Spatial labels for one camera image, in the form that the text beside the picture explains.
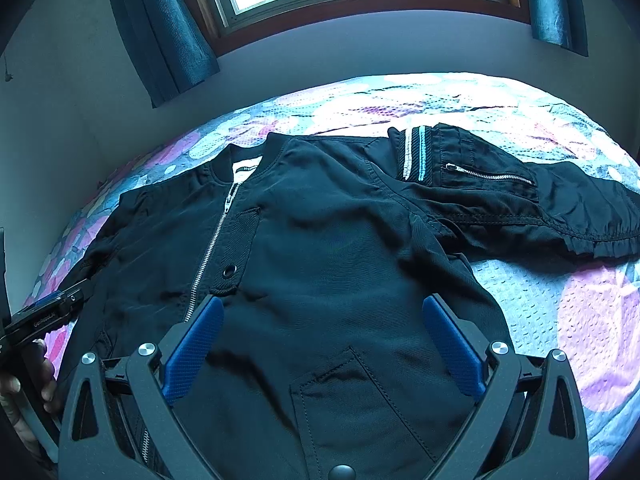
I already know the right blue curtain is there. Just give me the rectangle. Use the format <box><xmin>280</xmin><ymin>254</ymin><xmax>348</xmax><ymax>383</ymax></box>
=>
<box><xmin>528</xmin><ymin>0</ymin><xmax>589</xmax><ymax>58</ymax></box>

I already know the colourful dotted bedspread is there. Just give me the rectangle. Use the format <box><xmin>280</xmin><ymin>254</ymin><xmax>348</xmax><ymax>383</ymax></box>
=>
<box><xmin>32</xmin><ymin>73</ymin><xmax>639</xmax><ymax>479</ymax></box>

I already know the black zip jacket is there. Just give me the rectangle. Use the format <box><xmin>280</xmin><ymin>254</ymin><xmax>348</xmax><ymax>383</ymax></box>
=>
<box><xmin>58</xmin><ymin>124</ymin><xmax>639</xmax><ymax>479</ymax></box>

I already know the person's left hand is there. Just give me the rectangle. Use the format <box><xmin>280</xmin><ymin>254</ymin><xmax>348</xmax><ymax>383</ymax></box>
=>
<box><xmin>1</xmin><ymin>339</ymin><xmax>60</xmax><ymax>448</ymax></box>

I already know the left blue curtain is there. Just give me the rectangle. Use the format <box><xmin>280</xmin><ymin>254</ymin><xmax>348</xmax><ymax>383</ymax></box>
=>
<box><xmin>110</xmin><ymin>0</ymin><xmax>219</xmax><ymax>108</ymax></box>

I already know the blue curtain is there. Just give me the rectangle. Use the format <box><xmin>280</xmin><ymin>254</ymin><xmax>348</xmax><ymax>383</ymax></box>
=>
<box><xmin>110</xmin><ymin>0</ymin><xmax>219</xmax><ymax>108</ymax></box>
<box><xmin>528</xmin><ymin>0</ymin><xmax>589</xmax><ymax>58</ymax></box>

